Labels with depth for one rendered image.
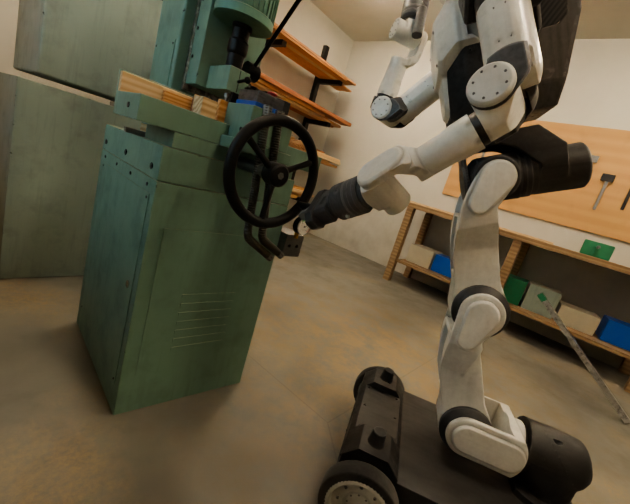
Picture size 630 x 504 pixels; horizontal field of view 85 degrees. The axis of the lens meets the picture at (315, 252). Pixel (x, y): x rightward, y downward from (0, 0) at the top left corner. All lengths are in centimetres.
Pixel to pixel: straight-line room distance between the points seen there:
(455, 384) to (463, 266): 34
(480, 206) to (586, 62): 348
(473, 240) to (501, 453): 57
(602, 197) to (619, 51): 127
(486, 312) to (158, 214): 88
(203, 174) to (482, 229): 75
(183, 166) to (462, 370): 93
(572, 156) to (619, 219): 295
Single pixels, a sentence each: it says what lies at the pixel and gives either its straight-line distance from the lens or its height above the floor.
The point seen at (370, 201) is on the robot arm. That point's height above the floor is 82.
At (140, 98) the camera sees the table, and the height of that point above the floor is 89.
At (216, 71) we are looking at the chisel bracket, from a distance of 123.
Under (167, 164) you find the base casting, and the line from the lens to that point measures 97.
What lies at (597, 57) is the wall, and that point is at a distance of 436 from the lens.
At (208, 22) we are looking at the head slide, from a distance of 129.
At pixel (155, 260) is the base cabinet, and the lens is 103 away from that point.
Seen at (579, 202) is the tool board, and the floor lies 128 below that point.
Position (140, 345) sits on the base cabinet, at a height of 23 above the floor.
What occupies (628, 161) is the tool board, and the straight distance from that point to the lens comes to 405.
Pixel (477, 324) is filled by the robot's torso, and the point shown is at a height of 60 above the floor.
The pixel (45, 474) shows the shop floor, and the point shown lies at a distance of 115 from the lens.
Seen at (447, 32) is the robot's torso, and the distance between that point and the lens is 99.
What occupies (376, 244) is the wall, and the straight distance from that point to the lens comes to 450.
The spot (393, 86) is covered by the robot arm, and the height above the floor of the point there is 120.
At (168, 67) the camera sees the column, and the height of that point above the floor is 103.
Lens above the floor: 84
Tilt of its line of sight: 12 degrees down
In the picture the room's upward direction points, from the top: 17 degrees clockwise
